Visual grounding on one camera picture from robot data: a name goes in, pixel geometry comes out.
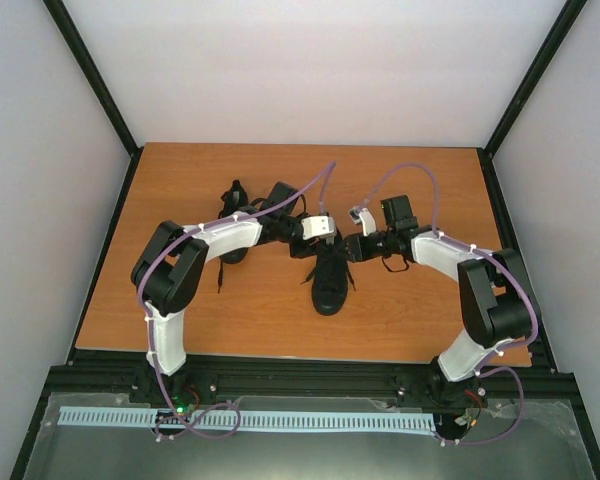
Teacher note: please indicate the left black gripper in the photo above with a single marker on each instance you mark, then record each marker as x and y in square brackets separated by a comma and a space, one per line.
[307, 251]

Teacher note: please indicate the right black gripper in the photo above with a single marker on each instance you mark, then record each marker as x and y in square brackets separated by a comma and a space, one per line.
[358, 251]

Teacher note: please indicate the black sneaker with laces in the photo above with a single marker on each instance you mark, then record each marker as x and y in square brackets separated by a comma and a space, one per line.
[330, 277]

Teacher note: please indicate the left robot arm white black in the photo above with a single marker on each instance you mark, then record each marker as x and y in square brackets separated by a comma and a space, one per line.
[169, 270]

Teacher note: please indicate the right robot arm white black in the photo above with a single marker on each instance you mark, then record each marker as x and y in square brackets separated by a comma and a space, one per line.
[498, 307]

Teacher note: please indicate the black sneaker left one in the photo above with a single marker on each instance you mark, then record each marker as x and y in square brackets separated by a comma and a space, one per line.
[233, 200]

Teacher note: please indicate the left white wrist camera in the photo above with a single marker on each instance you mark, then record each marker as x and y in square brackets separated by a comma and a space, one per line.
[318, 227]

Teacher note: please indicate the white slotted cable duct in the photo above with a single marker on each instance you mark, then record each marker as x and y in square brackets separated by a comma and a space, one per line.
[251, 421]

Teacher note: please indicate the grey metal base plate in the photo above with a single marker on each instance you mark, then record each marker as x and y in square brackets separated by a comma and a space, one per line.
[511, 440]

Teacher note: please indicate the right black corner post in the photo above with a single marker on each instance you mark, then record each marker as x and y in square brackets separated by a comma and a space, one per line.
[551, 44]

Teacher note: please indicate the black corner post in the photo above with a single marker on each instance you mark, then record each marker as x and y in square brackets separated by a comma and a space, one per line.
[551, 44]
[80, 52]

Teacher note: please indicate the left black corner post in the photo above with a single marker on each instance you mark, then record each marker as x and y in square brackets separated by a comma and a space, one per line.
[80, 52]

